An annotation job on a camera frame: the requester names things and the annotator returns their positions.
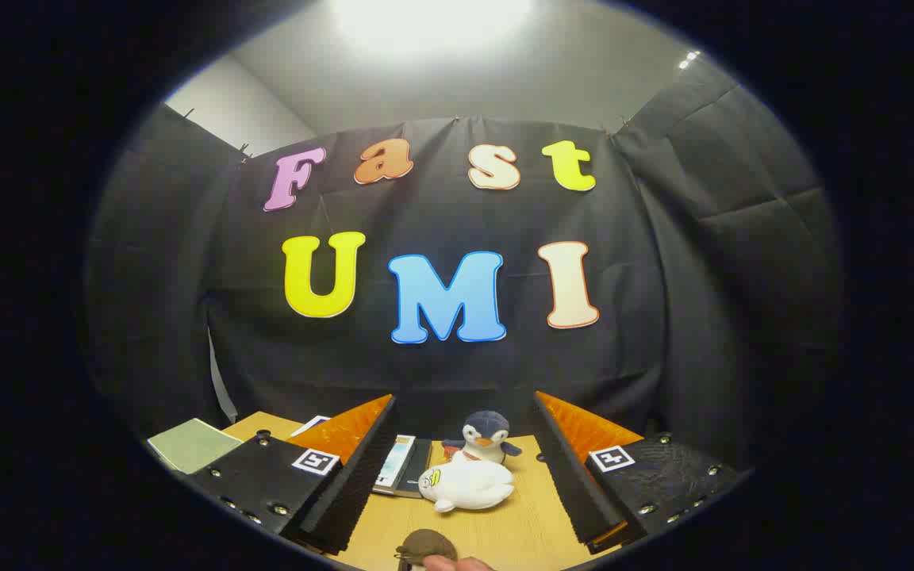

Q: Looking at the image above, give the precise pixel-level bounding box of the white seal plush toy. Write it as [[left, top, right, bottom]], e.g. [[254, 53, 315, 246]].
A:
[[417, 459, 516, 514]]

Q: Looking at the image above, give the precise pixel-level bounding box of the navy penguin plush toy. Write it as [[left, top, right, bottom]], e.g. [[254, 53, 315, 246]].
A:
[[442, 410, 523, 466]]

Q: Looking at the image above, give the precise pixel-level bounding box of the green fabric storage box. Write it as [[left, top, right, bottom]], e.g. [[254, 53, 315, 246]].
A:
[[146, 418, 244, 476]]

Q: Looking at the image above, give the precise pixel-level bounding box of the brown fuzzy shoe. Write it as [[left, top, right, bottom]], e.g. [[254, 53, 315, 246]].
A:
[[394, 529, 459, 569]]

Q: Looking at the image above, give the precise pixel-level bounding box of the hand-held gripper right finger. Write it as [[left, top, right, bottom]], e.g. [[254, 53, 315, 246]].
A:
[[532, 389, 747, 556]]

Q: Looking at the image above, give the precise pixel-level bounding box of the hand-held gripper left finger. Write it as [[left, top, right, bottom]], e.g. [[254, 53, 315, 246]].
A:
[[186, 393, 399, 556]]

